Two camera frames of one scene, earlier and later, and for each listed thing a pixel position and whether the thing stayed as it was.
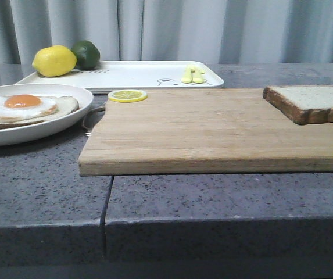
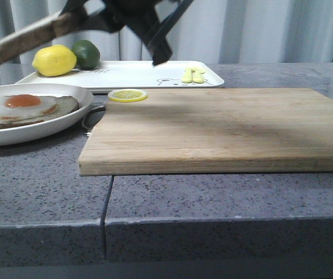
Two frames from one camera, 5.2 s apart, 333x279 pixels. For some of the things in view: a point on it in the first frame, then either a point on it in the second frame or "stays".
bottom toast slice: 65,104 stays
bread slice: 312,104 to 13,43
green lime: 88,55 stays
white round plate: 16,134 stays
